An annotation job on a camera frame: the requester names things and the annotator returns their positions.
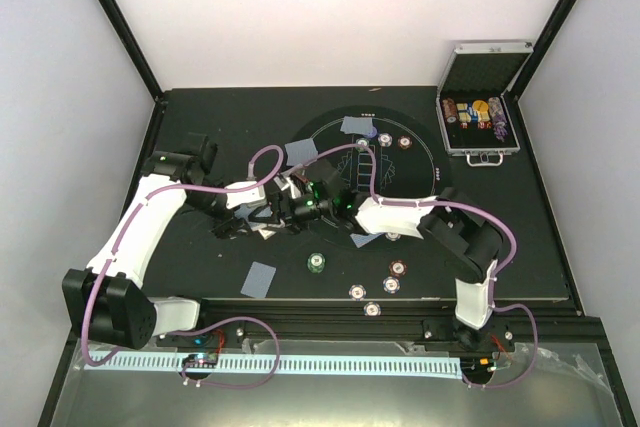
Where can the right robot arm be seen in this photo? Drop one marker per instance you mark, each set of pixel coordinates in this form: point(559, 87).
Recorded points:
point(470, 234)

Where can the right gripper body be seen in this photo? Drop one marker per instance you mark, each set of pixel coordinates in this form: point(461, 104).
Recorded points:
point(311, 211)

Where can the blue chip on rail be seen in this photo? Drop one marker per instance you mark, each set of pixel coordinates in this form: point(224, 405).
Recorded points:
point(372, 309)

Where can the aluminium poker case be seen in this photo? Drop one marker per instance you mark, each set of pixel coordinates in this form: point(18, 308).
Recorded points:
point(471, 100)

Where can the blue chips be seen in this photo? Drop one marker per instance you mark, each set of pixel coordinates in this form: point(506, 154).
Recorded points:
point(385, 140)
point(393, 235)

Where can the cards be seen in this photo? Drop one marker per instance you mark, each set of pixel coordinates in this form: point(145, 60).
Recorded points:
point(361, 240)

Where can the green poker chips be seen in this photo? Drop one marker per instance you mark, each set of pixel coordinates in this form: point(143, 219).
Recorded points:
point(362, 143)

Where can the brown poker chip stack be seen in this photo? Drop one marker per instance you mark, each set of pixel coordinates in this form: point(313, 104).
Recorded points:
point(398, 268)

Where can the stray card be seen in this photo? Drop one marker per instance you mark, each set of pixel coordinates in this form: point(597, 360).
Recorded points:
point(258, 281)

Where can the round black poker mat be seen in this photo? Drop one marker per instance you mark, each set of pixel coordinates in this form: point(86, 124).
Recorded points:
point(420, 171)

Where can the blue chip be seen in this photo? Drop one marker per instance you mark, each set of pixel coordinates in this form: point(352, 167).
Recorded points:
point(391, 285)
point(357, 292)
point(372, 309)

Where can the brown chips row in case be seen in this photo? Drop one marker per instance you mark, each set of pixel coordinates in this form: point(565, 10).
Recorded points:
point(450, 111)

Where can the white slotted cable duct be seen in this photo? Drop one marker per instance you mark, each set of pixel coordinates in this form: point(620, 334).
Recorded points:
point(263, 364)

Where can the white playing card box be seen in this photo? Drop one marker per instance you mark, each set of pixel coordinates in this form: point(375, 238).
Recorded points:
point(266, 231)

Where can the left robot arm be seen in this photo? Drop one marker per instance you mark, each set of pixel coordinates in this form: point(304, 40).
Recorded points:
point(105, 300)

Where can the blue playing card deck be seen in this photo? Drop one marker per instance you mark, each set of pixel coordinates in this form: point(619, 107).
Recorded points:
point(253, 214)

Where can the yellow button in case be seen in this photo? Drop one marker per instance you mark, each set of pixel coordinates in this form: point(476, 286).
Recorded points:
point(480, 106)

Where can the purple chips row in case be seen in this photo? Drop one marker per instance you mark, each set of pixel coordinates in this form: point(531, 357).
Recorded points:
point(498, 118)

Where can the green poker chip stack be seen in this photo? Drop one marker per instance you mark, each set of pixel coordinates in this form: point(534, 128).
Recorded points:
point(316, 263)

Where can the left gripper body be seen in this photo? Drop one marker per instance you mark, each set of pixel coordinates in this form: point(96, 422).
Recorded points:
point(229, 216)

